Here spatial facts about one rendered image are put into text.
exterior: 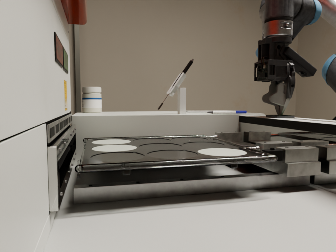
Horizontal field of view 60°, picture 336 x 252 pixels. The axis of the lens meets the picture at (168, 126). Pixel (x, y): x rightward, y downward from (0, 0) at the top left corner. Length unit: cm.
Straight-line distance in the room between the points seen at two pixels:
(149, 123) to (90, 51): 197
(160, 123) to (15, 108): 66
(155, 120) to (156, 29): 217
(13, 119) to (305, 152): 55
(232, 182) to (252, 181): 5
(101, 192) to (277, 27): 61
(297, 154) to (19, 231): 53
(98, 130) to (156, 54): 214
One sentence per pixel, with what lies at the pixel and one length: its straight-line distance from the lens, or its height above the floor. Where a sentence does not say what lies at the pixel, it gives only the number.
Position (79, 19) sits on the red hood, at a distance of 85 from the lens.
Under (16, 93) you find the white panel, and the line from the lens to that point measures 28.
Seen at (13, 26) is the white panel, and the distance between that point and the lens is 29.
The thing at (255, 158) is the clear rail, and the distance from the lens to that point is 57.
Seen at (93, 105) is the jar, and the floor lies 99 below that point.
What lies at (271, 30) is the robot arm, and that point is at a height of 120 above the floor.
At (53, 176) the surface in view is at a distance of 45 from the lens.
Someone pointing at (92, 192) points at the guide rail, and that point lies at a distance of 56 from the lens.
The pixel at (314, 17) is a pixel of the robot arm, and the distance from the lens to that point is 100.
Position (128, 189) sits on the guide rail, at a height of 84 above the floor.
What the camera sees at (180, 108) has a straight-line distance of 94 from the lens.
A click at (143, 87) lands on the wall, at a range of 288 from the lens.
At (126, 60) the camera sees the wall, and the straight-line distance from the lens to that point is 286.
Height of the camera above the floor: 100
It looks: 5 degrees down
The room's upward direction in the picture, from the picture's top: straight up
